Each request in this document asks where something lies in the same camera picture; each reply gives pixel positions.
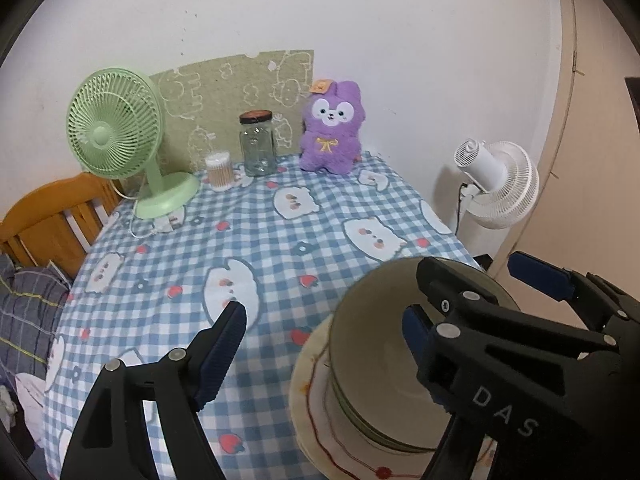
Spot cream bowl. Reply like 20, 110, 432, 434
326, 256, 524, 453
329, 344, 449, 454

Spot beige cabinet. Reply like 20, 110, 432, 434
491, 0, 639, 318

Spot white crumpled cloth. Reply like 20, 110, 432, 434
1, 373, 44, 458

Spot white standing fan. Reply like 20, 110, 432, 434
454, 138, 540, 257

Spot grey plaid pillow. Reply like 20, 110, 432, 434
0, 254, 70, 385

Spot wooden bed headboard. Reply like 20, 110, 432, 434
1, 172, 122, 278

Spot cream plate with red line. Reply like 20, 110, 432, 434
288, 311, 499, 480

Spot blue checkered tablecloth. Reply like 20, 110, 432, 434
43, 155, 471, 479

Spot cotton swab container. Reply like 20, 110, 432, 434
205, 151, 234, 192

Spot green desk fan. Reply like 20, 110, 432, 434
66, 67, 200, 220

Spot purple plush bunny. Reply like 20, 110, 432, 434
299, 80, 366, 176

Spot glass jar with black lid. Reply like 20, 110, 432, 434
239, 110, 277, 177

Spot beige elephant pattern mat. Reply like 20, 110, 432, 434
151, 50, 314, 172

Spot black fan power cable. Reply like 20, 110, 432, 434
453, 181, 474, 236

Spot white fan power cable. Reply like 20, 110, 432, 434
109, 176, 187, 239

